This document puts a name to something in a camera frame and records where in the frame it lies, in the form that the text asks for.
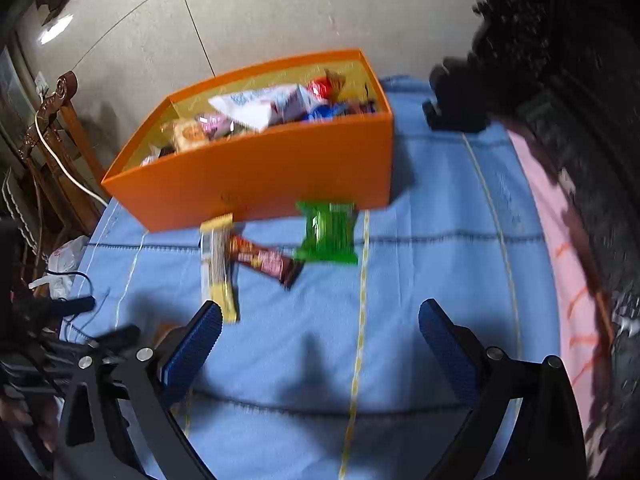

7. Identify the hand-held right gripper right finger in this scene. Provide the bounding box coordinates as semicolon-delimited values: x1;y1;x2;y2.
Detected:
418;298;587;480

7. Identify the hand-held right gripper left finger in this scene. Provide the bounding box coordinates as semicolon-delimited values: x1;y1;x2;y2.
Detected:
52;301;224;480

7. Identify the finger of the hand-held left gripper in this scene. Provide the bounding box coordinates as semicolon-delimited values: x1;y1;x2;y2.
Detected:
15;296;97;320
92;325;142;348

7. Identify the orange cardboard box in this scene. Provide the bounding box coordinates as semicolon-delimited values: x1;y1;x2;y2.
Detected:
100;49;396;233

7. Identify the white plastic bag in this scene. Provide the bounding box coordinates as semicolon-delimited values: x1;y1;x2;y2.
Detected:
29;235;91;301

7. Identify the yellow long snack packet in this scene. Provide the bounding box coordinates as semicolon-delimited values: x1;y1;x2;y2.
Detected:
199;213;241;324

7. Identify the blue striped blanket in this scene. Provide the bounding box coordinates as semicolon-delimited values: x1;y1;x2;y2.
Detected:
57;75;566;480

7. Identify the dark chocolate bar packet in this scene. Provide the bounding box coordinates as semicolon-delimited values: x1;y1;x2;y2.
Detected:
227;235;304;291

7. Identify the pink cloth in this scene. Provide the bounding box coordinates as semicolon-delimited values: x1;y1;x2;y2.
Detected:
505;125;617;480

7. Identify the green snack packet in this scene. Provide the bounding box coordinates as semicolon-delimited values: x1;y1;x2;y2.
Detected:
292;201;359;267

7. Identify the carved wooden chair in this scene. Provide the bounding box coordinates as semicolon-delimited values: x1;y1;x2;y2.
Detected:
15;71;108;241

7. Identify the orange white cracker packet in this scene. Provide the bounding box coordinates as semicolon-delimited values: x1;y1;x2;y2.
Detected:
161;119;208;153

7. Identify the pink snack packet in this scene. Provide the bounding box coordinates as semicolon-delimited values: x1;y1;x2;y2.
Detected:
197;111;238;140

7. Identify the white blue snack packet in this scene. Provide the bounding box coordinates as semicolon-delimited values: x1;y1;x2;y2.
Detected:
207;84;315;133

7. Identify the red chips packet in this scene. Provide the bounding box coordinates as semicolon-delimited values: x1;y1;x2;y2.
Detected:
304;69;347;105

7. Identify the dark carved wooden furniture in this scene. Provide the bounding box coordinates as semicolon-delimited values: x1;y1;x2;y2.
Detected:
422;0;640;480

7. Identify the white cable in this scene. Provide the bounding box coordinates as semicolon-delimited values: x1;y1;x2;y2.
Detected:
34;85;108;207

